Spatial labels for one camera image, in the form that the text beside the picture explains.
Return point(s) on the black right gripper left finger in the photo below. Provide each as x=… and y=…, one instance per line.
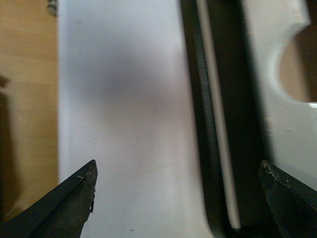
x=61, y=213

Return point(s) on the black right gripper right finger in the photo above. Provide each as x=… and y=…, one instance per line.
x=292, y=203

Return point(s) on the white upper drawer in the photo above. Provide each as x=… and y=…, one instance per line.
x=125, y=101

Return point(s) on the wooden drawer cabinet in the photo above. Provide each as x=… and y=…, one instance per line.
x=28, y=104

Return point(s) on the black drawer handle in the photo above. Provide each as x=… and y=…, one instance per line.
x=228, y=120

